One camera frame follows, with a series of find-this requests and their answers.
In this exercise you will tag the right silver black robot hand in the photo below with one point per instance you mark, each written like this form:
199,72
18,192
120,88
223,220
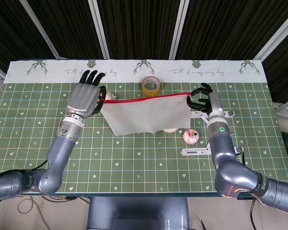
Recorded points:
214,105

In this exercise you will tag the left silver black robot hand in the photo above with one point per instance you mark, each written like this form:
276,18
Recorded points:
84,99

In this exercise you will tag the clear mesh zipper pouch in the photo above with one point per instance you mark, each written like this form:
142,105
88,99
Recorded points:
146,115

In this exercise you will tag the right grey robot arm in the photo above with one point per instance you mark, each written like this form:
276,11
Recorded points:
224,148

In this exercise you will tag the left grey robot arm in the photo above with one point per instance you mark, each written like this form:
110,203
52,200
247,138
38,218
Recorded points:
60,148

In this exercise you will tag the white folding laptop stand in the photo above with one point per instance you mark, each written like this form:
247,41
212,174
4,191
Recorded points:
196,152

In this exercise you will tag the orange white snack packet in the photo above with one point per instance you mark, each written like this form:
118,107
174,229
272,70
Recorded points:
110,95

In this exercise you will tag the pink donut toy with strawberry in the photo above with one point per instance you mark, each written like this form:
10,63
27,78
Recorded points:
190,137

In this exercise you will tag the white oval plastic dish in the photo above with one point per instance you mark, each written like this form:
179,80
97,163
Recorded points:
170,130

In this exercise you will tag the yellow packing tape roll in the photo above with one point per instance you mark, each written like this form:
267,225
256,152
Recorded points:
146,91

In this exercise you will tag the green grid tablecloth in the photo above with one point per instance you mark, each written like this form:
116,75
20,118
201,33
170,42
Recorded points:
139,165

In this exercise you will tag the grey robot torso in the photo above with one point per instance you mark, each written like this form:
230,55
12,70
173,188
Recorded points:
136,213

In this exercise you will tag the white aluminium partition post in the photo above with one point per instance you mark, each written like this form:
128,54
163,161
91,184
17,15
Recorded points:
99,28
180,28
276,31
42,30

